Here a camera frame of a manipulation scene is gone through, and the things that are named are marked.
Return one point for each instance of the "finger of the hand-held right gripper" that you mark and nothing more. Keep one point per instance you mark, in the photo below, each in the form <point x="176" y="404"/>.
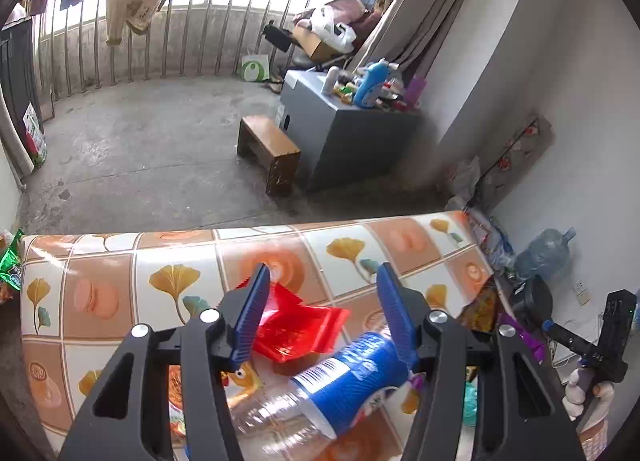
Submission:
<point x="575" y="343"/>

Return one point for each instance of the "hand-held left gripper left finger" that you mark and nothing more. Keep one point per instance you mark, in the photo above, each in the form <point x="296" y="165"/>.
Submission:
<point x="252" y="311"/>

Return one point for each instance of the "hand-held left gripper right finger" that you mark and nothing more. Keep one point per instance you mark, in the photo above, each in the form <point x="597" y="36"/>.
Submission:
<point x="395" y="311"/>

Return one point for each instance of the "red shiny plastic packet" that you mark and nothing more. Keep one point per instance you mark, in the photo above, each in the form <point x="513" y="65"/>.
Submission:
<point x="295" y="326"/>

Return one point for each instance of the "yellow snack wrapper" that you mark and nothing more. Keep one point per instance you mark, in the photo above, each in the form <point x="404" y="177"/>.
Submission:
<point x="245" y="381"/>

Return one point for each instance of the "clear bottle with blue label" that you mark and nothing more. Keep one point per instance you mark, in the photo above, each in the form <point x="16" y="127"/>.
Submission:
<point x="345" y="386"/>

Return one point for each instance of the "green plastic bag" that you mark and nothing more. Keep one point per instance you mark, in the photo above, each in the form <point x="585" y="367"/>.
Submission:
<point x="470" y="403"/>

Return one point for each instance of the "person's right forearm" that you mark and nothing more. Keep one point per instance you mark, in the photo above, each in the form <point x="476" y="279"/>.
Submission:
<point x="597" y="436"/>

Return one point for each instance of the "person's right hand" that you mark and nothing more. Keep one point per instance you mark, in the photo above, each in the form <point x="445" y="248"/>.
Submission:
<point x="575" y="391"/>

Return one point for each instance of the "black rice cooker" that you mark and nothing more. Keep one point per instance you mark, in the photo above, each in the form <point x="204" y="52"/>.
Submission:
<point x="532" y="298"/>

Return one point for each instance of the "large clear water jug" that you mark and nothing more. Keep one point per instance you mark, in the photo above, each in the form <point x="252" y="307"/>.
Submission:
<point x="545" y="253"/>

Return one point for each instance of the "patterned tile print tablecloth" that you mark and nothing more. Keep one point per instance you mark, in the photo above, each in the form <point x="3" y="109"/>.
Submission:
<point x="150" y="306"/>

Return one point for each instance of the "pile of plastic packaging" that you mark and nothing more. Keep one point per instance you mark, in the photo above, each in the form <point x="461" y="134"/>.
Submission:
<point x="492" y="241"/>

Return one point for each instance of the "wooden stool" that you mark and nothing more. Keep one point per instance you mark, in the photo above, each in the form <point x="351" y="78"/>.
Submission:
<point x="267" y="141"/>

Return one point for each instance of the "grey cabinet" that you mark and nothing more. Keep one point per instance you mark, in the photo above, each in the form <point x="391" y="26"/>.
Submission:
<point x="350" y="141"/>

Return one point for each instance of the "folded patterned mat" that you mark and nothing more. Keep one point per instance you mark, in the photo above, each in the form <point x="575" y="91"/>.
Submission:
<point x="515" y="156"/>

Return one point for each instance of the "purple cup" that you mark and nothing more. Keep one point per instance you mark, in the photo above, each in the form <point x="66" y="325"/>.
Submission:
<point x="415" y="91"/>

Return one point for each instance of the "blue detergent bottle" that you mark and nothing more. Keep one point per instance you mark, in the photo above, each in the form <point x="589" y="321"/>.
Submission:
<point x="372" y="86"/>

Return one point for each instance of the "small white bottle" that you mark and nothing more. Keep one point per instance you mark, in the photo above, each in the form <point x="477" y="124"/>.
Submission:
<point x="330" y="81"/>

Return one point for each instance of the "green white paper bag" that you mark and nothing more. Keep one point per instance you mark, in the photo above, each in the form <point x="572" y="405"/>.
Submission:
<point x="255" y="68"/>

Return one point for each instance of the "green snack packet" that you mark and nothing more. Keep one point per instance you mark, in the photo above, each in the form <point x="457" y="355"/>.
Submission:
<point x="11" y="266"/>

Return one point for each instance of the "cardboard box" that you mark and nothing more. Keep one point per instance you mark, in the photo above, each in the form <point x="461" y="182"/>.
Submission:
<point x="312" y="43"/>

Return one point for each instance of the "red green printed bag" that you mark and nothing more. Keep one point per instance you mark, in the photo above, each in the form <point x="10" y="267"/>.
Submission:
<point x="34" y="138"/>

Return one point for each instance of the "metal balcony railing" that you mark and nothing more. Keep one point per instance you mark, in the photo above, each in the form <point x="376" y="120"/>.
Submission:
<point x="200" y="26"/>

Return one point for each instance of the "pink cloth pile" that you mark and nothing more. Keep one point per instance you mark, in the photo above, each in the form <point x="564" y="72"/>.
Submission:
<point x="350" y="8"/>

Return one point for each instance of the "beige curtain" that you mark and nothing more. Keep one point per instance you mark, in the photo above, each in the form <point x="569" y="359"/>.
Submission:
<point x="430" y="6"/>

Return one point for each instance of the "black panel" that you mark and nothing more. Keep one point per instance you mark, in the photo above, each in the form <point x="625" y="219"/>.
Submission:
<point x="17" y="71"/>

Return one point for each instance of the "wall socket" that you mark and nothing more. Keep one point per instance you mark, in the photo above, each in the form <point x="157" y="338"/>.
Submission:
<point x="581" y="292"/>

